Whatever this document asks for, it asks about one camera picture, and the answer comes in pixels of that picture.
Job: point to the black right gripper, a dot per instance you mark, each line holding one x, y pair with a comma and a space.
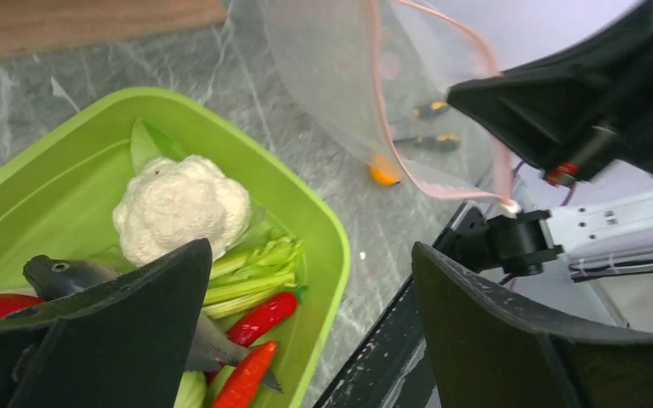
573, 118

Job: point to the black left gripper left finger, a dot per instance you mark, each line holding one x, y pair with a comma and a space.
123, 343

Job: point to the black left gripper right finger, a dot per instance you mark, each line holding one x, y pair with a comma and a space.
491, 347

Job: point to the green cabbage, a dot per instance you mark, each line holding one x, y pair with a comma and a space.
192, 390

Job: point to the grey toy fish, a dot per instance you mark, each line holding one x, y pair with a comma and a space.
52, 278

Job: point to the white cauliflower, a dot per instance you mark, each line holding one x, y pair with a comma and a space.
170, 203

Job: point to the clear pink zip top bag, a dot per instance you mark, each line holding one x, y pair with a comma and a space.
360, 67

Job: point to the lower black yellow screwdriver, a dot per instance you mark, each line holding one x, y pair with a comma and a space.
442, 142

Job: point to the orange red chili pepper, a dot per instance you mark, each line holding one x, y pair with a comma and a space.
241, 387

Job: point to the green celery stalks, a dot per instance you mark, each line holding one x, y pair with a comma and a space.
242, 279

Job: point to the green plastic tray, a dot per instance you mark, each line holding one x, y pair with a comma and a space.
57, 197

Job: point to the orange pumpkin slice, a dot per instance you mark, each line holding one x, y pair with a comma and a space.
382, 171

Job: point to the wooden board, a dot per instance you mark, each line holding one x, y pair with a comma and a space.
28, 27

